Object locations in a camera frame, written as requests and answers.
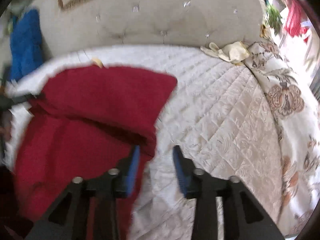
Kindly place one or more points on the white quilted bedspread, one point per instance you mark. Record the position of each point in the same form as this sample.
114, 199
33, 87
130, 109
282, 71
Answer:
219, 116

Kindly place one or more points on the beige tufted headboard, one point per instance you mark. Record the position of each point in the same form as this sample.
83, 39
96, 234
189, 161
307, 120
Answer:
193, 23

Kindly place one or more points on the blue knitted cloth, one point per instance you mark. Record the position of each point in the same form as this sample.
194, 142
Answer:
26, 45

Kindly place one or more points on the floral patterned blanket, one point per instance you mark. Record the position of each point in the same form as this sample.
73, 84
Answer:
296, 115

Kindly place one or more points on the yellow garment label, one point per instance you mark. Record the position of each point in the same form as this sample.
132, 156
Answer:
97, 62

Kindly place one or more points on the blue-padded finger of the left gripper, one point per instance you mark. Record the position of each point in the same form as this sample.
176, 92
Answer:
25, 97

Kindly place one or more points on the cream crumpled cloth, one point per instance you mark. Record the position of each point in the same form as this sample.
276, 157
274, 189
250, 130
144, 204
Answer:
233, 53

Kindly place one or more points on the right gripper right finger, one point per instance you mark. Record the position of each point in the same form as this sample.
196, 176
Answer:
196, 183

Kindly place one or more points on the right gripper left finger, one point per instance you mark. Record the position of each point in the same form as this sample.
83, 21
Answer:
116, 183

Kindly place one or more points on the red hanging garment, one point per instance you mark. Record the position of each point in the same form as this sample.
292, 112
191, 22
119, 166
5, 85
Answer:
294, 19

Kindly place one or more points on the dark red garment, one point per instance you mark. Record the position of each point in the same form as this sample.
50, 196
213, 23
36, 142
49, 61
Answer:
87, 120

